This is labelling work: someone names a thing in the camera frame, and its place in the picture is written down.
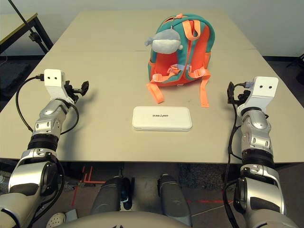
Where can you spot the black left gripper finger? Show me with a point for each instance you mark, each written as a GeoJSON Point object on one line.
{"type": "Point", "coordinates": [84, 87]}

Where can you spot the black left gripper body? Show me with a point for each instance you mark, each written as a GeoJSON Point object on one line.
{"type": "Point", "coordinates": [71, 91]}

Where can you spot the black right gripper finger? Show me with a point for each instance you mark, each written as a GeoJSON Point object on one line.
{"type": "Point", "coordinates": [230, 92]}

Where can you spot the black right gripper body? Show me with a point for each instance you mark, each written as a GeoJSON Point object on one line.
{"type": "Point", "coordinates": [241, 97]}

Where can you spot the teal and orange backpack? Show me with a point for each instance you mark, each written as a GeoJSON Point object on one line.
{"type": "Point", "coordinates": [197, 54]}

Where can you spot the white pencil case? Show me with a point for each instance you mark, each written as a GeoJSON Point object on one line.
{"type": "Point", "coordinates": [161, 121]}

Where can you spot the grey plush whale zipper charm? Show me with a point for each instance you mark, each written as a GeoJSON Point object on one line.
{"type": "Point", "coordinates": [164, 45]}

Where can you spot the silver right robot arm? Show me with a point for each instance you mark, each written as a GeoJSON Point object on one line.
{"type": "Point", "coordinates": [259, 142]}

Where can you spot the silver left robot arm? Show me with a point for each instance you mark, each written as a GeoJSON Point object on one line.
{"type": "Point", "coordinates": [47, 114]}

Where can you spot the dark grey foam floor mat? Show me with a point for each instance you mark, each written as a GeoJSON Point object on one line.
{"type": "Point", "coordinates": [14, 76]}

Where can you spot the black clamp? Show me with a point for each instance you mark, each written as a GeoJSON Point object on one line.
{"type": "Point", "coordinates": [33, 37]}

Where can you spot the thin black pole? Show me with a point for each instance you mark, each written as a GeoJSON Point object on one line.
{"type": "Point", "coordinates": [19, 12]}

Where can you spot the grey robot left leg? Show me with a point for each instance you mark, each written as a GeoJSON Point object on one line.
{"type": "Point", "coordinates": [109, 194]}

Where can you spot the grey robot leg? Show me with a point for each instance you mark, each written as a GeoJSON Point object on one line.
{"type": "Point", "coordinates": [171, 197]}
{"type": "Point", "coordinates": [109, 194]}

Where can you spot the grey robot right leg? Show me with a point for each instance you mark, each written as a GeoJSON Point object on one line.
{"type": "Point", "coordinates": [171, 197]}

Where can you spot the small grey floor box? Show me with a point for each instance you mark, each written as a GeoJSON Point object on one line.
{"type": "Point", "coordinates": [71, 215]}

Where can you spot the white perforated clog shoe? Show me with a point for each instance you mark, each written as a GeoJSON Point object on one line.
{"type": "Point", "coordinates": [55, 218]}

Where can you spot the beige robot torso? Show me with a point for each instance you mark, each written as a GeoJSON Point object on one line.
{"type": "Point", "coordinates": [123, 221]}

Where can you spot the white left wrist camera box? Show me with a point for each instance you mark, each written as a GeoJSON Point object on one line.
{"type": "Point", "coordinates": [53, 77]}

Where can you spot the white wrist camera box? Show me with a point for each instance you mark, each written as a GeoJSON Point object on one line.
{"type": "Point", "coordinates": [53, 77]}
{"type": "Point", "coordinates": [264, 86]}

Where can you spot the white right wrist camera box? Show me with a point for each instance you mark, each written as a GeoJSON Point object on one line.
{"type": "Point", "coordinates": [264, 86]}

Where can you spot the side table with black frame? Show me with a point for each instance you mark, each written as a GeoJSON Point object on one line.
{"type": "Point", "coordinates": [12, 26]}

